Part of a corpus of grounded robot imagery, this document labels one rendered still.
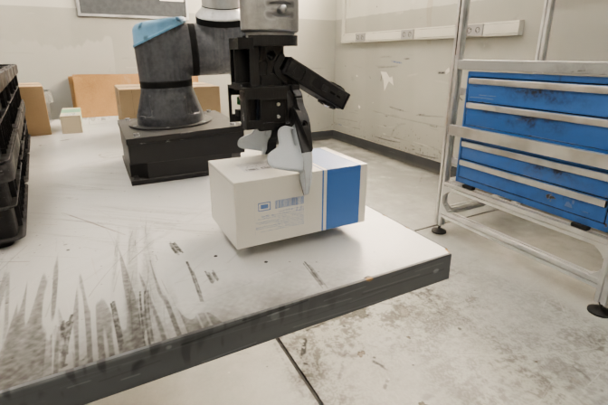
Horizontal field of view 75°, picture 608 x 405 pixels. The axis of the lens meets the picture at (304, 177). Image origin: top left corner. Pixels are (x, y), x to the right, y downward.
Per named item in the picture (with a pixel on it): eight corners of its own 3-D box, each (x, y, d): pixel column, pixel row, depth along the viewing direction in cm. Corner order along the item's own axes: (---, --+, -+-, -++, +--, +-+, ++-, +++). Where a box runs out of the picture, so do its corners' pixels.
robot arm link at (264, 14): (283, 4, 55) (311, -3, 48) (284, 39, 56) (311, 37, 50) (231, 1, 52) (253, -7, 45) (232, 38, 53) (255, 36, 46)
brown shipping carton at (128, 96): (205, 125, 152) (202, 81, 147) (223, 134, 134) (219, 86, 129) (120, 131, 139) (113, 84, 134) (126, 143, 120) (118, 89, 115)
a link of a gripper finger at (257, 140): (231, 157, 64) (239, 115, 57) (265, 154, 66) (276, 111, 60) (236, 172, 62) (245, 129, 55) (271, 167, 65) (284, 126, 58)
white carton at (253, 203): (324, 196, 70) (325, 146, 67) (365, 221, 60) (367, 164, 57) (212, 217, 61) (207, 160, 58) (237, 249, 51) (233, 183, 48)
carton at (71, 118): (64, 123, 154) (61, 108, 153) (82, 122, 157) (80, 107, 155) (62, 134, 134) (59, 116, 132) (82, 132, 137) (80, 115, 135)
